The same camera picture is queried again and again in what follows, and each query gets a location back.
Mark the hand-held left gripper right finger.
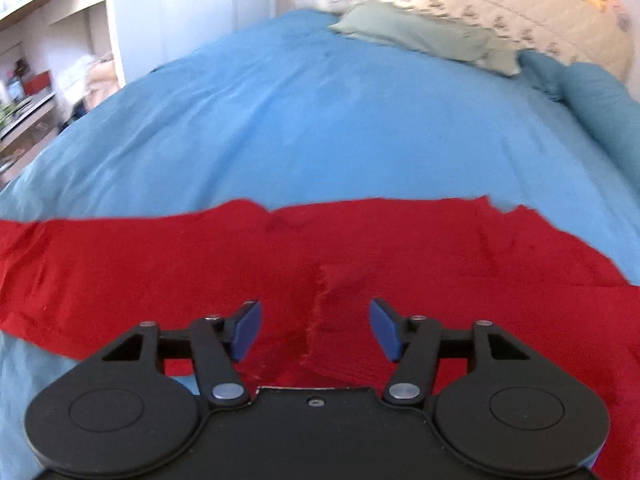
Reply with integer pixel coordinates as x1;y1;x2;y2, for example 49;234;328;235
369;298;532;405

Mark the green pillow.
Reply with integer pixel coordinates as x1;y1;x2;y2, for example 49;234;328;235
329;0;522;77

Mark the white shelf unit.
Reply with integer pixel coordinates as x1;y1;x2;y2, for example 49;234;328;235
0;0;131;188

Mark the blue rolled blanket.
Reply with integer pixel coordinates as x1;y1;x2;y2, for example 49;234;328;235
517;49;640;181

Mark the red garment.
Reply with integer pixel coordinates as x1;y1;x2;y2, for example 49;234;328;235
0;195;640;480

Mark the red box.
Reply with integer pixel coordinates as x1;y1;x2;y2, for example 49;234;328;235
23;71;53;96

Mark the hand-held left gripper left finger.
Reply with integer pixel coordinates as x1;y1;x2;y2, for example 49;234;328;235
101;300;263;407

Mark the blue bed sheet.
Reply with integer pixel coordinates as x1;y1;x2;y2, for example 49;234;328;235
0;8;640;480

